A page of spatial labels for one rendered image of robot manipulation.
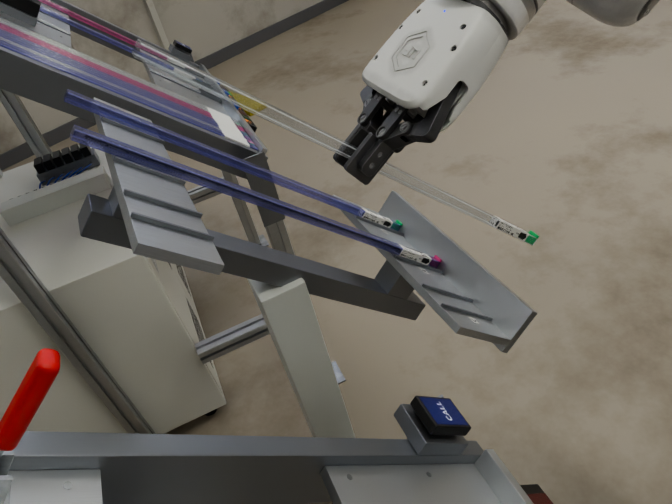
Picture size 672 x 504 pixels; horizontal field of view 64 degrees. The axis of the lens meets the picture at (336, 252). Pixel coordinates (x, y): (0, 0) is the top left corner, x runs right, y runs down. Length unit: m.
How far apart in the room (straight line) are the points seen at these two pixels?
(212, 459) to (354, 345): 1.27
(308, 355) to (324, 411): 0.13
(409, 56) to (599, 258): 1.48
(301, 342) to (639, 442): 0.98
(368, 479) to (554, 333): 1.23
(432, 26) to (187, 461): 0.40
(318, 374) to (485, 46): 0.49
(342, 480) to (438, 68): 0.35
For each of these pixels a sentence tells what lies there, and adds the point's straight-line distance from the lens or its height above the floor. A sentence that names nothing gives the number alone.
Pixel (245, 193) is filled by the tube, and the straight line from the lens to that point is 0.60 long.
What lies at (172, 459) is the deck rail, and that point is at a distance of 0.42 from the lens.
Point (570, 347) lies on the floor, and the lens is 1.65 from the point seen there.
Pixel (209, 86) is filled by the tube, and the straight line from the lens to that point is 0.43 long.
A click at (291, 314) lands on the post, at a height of 0.79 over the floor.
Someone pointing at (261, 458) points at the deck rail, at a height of 0.90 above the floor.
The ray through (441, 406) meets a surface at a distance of 0.57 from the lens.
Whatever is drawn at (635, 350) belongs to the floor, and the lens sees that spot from 1.67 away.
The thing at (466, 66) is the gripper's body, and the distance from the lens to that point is 0.48.
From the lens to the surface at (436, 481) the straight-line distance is 0.56.
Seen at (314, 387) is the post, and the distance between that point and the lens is 0.80.
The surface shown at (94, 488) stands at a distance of 0.40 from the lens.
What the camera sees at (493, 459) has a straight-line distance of 0.60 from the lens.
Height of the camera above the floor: 1.27
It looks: 39 degrees down
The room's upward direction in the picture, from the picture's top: 15 degrees counter-clockwise
